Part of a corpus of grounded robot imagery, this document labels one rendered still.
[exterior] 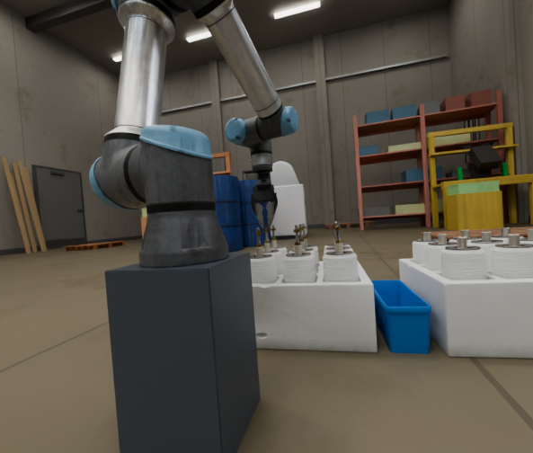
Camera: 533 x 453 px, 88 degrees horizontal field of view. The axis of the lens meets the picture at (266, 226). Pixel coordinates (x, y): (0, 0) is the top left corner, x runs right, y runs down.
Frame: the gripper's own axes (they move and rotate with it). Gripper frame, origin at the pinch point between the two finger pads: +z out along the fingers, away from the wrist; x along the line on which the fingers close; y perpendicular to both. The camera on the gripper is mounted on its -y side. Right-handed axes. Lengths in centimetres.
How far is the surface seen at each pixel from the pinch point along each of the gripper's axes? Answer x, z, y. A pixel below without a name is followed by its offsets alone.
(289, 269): -7.1, 12.7, -16.7
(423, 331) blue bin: -39, 29, -25
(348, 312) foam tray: -21.4, 23.8, -22.5
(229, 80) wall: 145, -483, 846
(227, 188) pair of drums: 60, -44, 242
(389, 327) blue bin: -31.3, 27.9, -23.3
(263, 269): 0.4, 12.5, -15.5
